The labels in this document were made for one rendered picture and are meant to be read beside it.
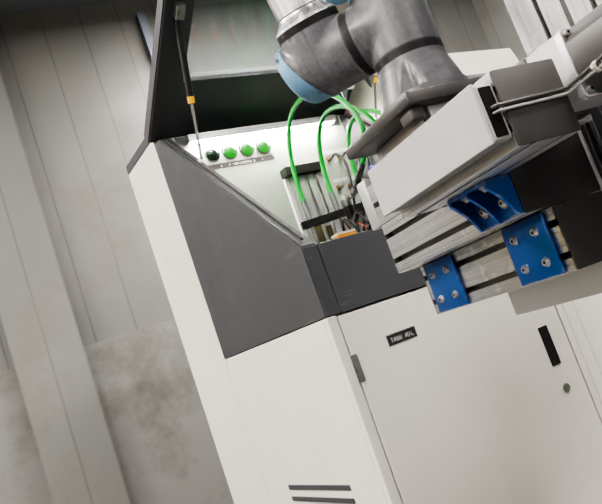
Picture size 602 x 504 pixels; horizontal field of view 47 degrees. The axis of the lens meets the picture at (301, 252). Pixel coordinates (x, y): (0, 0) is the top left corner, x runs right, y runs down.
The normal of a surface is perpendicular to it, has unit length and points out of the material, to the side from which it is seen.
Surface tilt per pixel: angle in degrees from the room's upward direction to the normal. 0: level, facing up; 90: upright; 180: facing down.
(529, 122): 90
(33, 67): 90
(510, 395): 90
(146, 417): 90
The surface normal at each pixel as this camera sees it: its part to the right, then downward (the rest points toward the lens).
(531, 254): -0.89, 0.25
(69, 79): 0.33, -0.25
